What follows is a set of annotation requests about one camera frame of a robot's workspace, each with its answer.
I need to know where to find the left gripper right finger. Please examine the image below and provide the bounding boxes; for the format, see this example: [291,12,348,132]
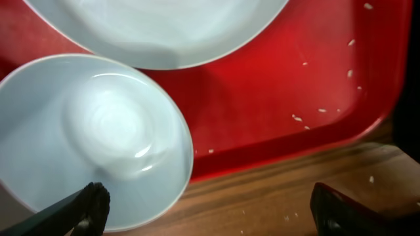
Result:
[310,182,419,236]

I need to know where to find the small green saucer bowl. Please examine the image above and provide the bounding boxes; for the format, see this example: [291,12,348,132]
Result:
[1,54,194,232]

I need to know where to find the light blue plate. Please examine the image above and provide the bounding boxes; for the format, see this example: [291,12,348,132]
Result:
[24,0,288,70]

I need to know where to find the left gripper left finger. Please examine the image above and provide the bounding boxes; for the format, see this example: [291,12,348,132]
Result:
[1,182,111,236]

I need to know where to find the red plastic serving tray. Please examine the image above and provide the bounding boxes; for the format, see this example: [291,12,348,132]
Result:
[1,0,415,180]

